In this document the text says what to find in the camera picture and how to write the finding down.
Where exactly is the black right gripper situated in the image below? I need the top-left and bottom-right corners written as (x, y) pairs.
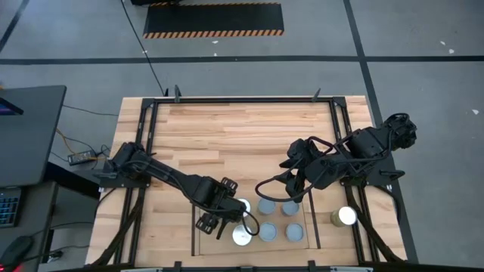
top-left (278, 138), bottom-right (319, 202)

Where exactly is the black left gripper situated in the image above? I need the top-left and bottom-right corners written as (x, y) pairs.
top-left (194, 176), bottom-right (249, 241)

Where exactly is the tall gold label can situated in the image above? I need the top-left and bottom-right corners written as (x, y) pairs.
top-left (237, 198), bottom-right (252, 219)

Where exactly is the tall olive green label can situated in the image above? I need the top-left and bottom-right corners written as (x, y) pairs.
top-left (231, 224), bottom-right (253, 247)

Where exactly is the short blue grey can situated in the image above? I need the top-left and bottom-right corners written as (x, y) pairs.
top-left (281, 199), bottom-right (302, 218)
top-left (257, 196), bottom-right (277, 217)
top-left (258, 221), bottom-right (279, 243)

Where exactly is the short green label can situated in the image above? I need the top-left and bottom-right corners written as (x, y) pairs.
top-left (285, 222), bottom-right (306, 243)

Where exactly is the tall can bright lid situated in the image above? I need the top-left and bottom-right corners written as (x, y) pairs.
top-left (330, 206), bottom-right (358, 228)

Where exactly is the black power adapter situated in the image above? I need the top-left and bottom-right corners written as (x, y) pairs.
top-left (67, 150), bottom-right (98, 166)

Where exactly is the black hazard striped floor mat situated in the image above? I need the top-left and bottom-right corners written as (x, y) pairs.
top-left (142, 2), bottom-right (285, 39)

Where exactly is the dark grey side table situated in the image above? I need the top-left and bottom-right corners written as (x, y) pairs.
top-left (0, 181), bottom-right (60, 272)

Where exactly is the black computer mouse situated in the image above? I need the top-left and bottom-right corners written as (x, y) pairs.
top-left (0, 236), bottom-right (34, 268)

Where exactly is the backlit keyboard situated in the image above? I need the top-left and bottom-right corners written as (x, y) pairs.
top-left (0, 188), bottom-right (23, 228)

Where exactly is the black equipment base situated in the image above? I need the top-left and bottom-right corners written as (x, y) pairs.
top-left (130, 0), bottom-right (183, 6)

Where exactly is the blue lit laptop screen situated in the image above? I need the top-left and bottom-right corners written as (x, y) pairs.
top-left (0, 97), bottom-right (25, 116)

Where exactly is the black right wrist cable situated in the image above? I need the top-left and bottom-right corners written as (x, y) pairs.
top-left (254, 168), bottom-right (315, 203)

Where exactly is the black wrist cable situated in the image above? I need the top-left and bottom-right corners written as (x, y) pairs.
top-left (254, 168), bottom-right (315, 203)
top-left (240, 215), bottom-right (261, 237)

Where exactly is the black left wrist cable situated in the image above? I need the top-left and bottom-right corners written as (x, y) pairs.
top-left (240, 215), bottom-right (261, 237)

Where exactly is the black aluminium table frame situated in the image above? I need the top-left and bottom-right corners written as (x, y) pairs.
top-left (87, 96), bottom-right (408, 272)

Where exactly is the black sleeved cable bundle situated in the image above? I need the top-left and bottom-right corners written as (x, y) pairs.
top-left (346, 187), bottom-right (402, 264)
top-left (92, 187), bottom-right (147, 266)

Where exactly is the thin black cable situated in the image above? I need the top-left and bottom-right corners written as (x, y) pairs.
top-left (62, 104), bottom-right (119, 117)

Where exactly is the thin yellow cable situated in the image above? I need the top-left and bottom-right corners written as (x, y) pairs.
top-left (55, 127), bottom-right (82, 156)

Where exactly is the long black floor cable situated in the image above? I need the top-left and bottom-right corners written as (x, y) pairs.
top-left (119, 0), bottom-right (169, 97)

